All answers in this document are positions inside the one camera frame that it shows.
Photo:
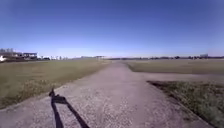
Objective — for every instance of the grey gravel path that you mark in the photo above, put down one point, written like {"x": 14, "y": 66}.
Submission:
{"x": 113, "y": 96}

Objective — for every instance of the distant row of trees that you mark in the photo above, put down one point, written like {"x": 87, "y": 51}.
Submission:
{"x": 173, "y": 58}

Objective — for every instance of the dry grass field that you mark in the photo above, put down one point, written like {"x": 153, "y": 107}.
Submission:
{"x": 203, "y": 96}
{"x": 176, "y": 66}
{"x": 36, "y": 75}

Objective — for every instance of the building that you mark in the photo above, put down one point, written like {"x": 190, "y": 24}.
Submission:
{"x": 20, "y": 55}

